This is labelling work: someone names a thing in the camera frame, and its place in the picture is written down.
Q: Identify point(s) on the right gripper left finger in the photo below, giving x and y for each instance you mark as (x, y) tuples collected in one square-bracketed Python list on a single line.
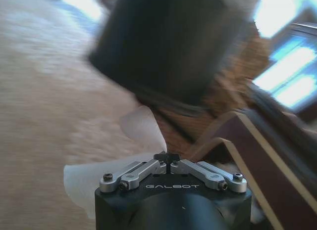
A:
[(138, 174)]

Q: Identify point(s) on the dark framed window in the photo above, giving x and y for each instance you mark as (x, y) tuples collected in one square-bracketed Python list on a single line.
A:
[(292, 66)]

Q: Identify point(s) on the black trash bin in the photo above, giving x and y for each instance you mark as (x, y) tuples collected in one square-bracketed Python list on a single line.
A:
[(163, 44)]

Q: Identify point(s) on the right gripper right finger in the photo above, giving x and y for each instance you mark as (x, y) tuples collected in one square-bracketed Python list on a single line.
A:
[(205, 174)]

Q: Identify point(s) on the white paper tissue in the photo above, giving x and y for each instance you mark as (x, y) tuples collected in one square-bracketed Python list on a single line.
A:
[(146, 131)]

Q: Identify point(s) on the brown wooden chair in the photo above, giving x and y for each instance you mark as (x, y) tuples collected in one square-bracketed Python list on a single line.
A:
[(260, 163)]

